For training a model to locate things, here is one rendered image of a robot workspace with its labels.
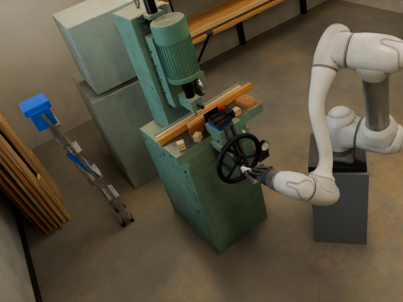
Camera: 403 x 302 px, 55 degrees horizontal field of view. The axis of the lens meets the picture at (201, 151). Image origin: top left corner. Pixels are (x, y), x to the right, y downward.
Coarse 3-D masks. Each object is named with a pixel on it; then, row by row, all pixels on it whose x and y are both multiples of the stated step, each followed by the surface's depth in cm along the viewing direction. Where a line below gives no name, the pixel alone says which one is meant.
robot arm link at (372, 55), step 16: (352, 48) 143; (368, 48) 139; (384, 48) 137; (400, 48) 136; (352, 64) 145; (368, 64) 141; (384, 64) 138; (400, 64) 138; (368, 80) 150; (384, 80) 152; (368, 96) 161; (384, 96) 160; (368, 112) 171; (384, 112) 169; (368, 128) 183; (384, 128) 179; (400, 128) 184; (368, 144) 189; (384, 144) 184; (400, 144) 183
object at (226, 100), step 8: (240, 88) 229; (248, 88) 231; (232, 96) 226; (216, 104) 222; (224, 104) 225; (176, 128) 213; (184, 128) 215; (168, 136) 211; (176, 136) 214; (160, 144) 210
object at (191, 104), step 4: (184, 92) 215; (180, 96) 213; (184, 96) 212; (196, 96) 208; (200, 96) 208; (180, 100) 216; (184, 100) 210; (188, 100) 208; (192, 100) 207; (196, 100) 207; (200, 100) 208; (184, 104) 214; (188, 104) 209; (192, 104) 206; (196, 104) 208; (200, 104) 210; (188, 108) 212; (192, 108) 208; (196, 108) 209; (200, 108) 211
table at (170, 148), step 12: (240, 108) 220; (252, 108) 217; (240, 120) 216; (204, 132) 211; (168, 144) 211; (192, 144) 205; (204, 144) 208; (216, 144) 205; (168, 156) 212; (180, 156) 201; (192, 156) 206
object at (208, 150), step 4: (244, 124) 219; (244, 128) 220; (208, 148) 210; (212, 148) 212; (200, 152) 208; (204, 152) 210; (208, 152) 212; (196, 156) 208; (200, 156) 210; (188, 160) 206; (192, 160) 207; (196, 160) 209; (192, 164) 208
